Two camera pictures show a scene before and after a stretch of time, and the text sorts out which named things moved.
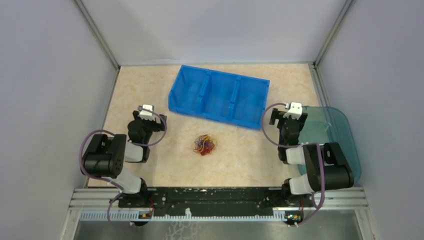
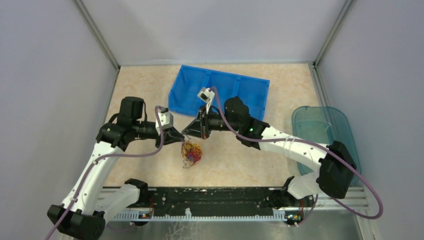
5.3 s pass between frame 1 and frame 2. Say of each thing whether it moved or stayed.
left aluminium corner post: stayed
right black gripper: moved
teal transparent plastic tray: stayed
